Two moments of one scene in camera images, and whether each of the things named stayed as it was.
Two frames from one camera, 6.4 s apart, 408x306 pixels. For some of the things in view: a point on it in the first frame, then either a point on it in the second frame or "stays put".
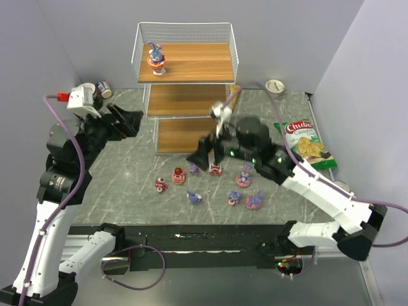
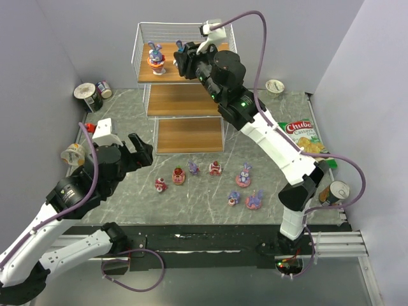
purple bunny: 156,58 stays put
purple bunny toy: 194,198 → 180,47
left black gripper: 112,120 → 132,156
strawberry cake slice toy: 215,169 stays put
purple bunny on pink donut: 243,180 stays put
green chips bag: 305,141 stays put
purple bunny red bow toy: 192,168 stays put
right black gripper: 218,144 → 185,60
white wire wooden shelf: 184,69 stays put
